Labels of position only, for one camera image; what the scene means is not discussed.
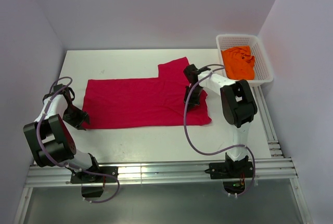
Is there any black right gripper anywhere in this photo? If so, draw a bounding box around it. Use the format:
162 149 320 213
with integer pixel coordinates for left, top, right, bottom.
184 85 203 112

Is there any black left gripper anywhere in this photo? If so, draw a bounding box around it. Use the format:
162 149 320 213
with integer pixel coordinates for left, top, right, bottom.
62 104 90 130

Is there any red t shirt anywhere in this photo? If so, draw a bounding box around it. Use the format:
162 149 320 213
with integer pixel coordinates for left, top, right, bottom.
83 57 212 129

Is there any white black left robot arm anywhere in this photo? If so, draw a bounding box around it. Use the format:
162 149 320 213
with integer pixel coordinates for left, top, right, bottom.
23 84 101 182

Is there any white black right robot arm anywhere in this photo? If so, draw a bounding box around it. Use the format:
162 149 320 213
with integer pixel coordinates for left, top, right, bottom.
183 71 258 177

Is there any orange t shirt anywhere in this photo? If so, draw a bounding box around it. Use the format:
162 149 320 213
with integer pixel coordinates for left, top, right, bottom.
221 46 255 80

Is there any white perforated plastic basket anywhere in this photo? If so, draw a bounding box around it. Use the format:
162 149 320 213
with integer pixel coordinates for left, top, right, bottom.
216 34 273 86

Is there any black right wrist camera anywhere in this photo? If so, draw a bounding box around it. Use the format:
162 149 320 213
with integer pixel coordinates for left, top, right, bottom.
183 64 211 84

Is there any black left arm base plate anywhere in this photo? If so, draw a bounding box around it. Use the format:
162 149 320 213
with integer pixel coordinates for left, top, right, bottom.
70 166 118 184

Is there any aluminium table edge rail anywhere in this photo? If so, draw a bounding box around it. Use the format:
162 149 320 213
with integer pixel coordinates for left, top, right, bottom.
24 158 298 188

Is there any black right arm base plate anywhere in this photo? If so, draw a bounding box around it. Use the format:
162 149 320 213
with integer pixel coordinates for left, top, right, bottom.
204 162 255 180

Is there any aluminium right side rail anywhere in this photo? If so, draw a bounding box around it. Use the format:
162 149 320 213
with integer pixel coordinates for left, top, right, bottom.
253 86 285 159

